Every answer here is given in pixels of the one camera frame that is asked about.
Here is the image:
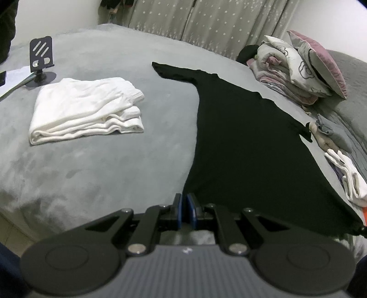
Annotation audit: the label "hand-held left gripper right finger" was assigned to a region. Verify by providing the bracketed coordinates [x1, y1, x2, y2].
[187, 193, 290, 256]

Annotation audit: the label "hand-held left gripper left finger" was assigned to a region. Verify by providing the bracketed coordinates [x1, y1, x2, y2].
[84, 193, 183, 256]

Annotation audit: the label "black t-shirt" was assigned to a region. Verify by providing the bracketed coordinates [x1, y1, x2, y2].
[151, 61, 367, 238]

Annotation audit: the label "folded white trousers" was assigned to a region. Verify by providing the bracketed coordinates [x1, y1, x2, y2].
[29, 77, 145, 145]

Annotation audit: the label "folded cream garment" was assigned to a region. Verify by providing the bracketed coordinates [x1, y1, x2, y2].
[309, 122, 330, 151]

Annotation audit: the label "folded grey pink quilt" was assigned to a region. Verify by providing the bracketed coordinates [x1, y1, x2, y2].
[247, 36, 319, 105]

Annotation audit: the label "folded grey sweater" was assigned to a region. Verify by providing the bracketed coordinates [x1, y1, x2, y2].
[315, 114, 353, 152]

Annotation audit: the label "black cloth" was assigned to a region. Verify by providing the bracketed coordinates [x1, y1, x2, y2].
[236, 44, 260, 65]

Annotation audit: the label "folded white garment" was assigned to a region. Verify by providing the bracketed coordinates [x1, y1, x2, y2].
[324, 149, 367, 207]

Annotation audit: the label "white flower-print pillow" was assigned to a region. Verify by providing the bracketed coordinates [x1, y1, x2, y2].
[256, 35, 333, 98]

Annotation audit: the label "person's dark blue clothing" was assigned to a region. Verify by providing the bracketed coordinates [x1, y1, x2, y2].
[0, 243, 29, 298]

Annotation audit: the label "grey star-patterned curtain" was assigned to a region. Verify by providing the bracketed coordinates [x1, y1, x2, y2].
[129, 0, 198, 39]
[183, 0, 300, 61]

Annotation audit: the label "pink grey pillow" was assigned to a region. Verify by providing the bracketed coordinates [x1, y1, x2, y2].
[287, 29, 347, 100]

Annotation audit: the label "grey quilted bedspread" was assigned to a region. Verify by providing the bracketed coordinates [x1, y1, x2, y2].
[301, 49, 367, 184]

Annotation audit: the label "black phone stand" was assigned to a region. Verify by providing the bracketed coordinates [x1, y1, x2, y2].
[25, 36, 57, 87]

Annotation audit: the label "white paper sheet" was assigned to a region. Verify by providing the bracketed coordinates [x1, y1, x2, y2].
[0, 67, 36, 99]

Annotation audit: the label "hanging black garment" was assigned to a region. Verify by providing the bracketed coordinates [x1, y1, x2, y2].
[99, 0, 138, 15]

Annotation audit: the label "dark cloth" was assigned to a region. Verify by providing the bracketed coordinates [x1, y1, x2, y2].
[0, 0, 19, 65]

